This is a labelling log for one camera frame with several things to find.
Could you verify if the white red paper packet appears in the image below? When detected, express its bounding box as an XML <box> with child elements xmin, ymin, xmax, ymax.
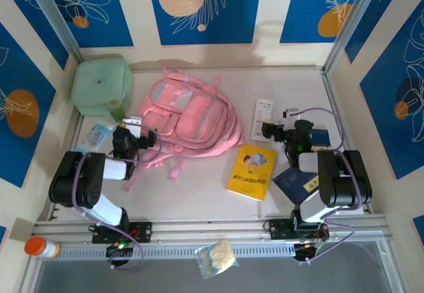
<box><xmin>252</xmin><ymin>99</ymin><xmax>276</xmax><ymax>143</ymax></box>

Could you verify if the pink student backpack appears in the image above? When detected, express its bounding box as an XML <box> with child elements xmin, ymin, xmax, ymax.
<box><xmin>124</xmin><ymin>67</ymin><xmax>246</xmax><ymax>193</ymax></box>

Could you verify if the yellow paperback book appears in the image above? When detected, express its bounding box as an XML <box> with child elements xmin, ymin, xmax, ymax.
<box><xmin>226</xmin><ymin>143</ymin><xmax>278</xmax><ymax>203</ymax></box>

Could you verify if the dark blue starry book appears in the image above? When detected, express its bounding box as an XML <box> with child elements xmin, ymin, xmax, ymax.
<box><xmin>272</xmin><ymin>166</ymin><xmax>319</xmax><ymax>205</ymax></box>

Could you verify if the blue tissue pack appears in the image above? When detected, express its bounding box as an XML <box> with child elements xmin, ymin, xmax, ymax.
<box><xmin>74</xmin><ymin>122</ymin><xmax>117</xmax><ymax>153</ymax></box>

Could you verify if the mint green lunch bag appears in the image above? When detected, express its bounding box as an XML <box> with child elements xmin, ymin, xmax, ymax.
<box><xmin>71</xmin><ymin>54</ymin><xmax>134</xmax><ymax>117</ymax></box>

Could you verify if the small green bottle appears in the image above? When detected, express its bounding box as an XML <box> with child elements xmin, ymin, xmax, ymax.
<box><xmin>111</xmin><ymin>100</ymin><xmax>127</xmax><ymax>123</ymax></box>

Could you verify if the bagged snack packet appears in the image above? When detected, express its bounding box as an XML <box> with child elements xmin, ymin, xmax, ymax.
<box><xmin>194</xmin><ymin>239</ymin><xmax>239</xmax><ymax>280</ymax></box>

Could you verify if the orange capped white bottle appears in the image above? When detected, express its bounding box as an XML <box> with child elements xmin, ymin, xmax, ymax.
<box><xmin>24</xmin><ymin>236</ymin><xmax>61</xmax><ymax>259</ymax></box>

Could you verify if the grey glass panel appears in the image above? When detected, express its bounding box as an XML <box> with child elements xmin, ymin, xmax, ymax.
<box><xmin>32</xmin><ymin>259</ymin><xmax>394</xmax><ymax>293</ymax></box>

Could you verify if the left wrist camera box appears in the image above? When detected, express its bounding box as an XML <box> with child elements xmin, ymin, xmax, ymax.
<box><xmin>121</xmin><ymin>116</ymin><xmax>144</xmax><ymax>138</ymax></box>

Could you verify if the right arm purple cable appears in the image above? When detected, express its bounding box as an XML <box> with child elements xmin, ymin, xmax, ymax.
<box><xmin>296</xmin><ymin>107</ymin><xmax>362</xmax><ymax>264</ymax></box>

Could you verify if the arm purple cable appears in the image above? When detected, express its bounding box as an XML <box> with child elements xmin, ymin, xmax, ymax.
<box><xmin>71</xmin><ymin>123</ymin><xmax>163</xmax><ymax>273</ymax></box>
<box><xmin>296</xmin><ymin>107</ymin><xmax>362</xmax><ymax>264</ymax></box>

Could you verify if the aluminium side rail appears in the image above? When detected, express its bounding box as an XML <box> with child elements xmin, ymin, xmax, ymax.
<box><xmin>48</xmin><ymin>110</ymin><xmax>83</xmax><ymax>221</ymax></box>
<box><xmin>321</xmin><ymin>69</ymin><xmax>374</xmax><ymax>215</ymax></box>

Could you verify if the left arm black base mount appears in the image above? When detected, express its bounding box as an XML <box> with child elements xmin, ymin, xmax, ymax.
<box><xmin>91</xmin><ymin>221</ymin><xmax>154</xmax><ymax>267</ymax></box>

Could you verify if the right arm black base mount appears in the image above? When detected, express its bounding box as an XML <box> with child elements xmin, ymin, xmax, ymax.
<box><xmin>267</xmin><ymin>218</ymin><xmax>329</xmax><ymax>264</ymax></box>

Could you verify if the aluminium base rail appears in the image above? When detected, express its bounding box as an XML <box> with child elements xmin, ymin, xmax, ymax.
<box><xmin>32</xmin><ymin>213</ymin><xmax>389</xmax><ymax>241</ymax></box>

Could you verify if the slotted grey cable duct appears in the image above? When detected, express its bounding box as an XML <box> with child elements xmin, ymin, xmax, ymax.
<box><xmin>54</xmin><ymin>243</ymin><xmax>297</xmax><ymax>261</ymax></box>

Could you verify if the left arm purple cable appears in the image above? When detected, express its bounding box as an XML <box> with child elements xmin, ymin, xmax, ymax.
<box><xmin>71</xmin><ymin>123</ymin><xmax>163</xmax><ymax>273</ymax></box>

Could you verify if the aluminium corner post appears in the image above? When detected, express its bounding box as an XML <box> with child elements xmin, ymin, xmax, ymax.
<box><xmin>23</xmin><ymin>0</ymin><xmax>85</xmax><ymax>64</ymax></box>
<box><xmin>321</xmin><ymin>0</ymin><xmax>378</xmax><ymax>75</ymax></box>

